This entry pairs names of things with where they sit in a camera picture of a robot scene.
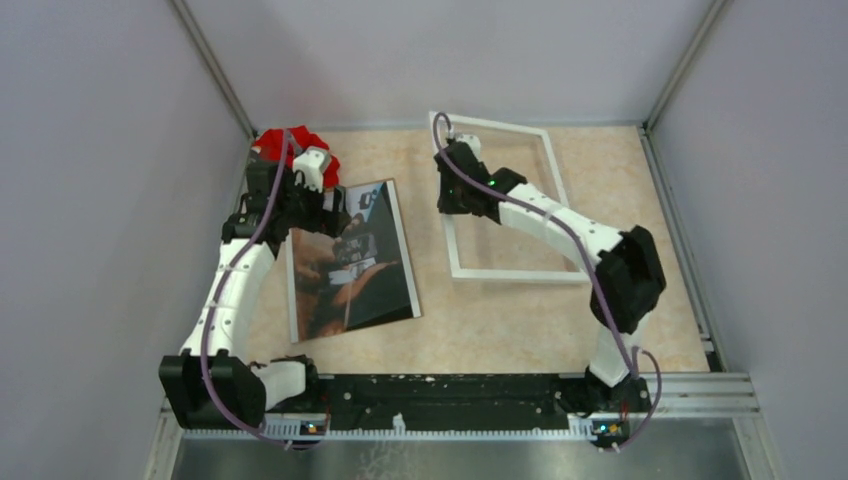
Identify red cloth toy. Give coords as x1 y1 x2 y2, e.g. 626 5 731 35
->
251 125 330 167

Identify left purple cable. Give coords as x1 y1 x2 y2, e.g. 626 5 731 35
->
200 132 331 452

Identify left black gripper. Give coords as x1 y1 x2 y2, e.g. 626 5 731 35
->
277 169 350 238

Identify purple cable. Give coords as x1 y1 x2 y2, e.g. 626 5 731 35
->
200 132 331 452
431 112 664 453

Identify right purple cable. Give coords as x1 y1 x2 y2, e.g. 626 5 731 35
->
431 112 664 453

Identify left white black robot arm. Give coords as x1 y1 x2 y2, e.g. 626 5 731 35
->
158 148 350 432

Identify wooden picture frame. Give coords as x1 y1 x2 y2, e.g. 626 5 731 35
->
429 111 597 285

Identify large glossy photo print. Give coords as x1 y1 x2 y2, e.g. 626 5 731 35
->
286 179 423 343

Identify aluminium front rail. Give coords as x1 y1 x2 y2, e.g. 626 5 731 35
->
145 372 785 479

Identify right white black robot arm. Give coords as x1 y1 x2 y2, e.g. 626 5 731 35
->
434 140 667 416

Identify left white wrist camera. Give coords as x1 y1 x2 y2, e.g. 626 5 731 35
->
292 147 331 192

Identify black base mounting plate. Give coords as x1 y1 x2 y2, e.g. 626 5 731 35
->
271 374 651 432

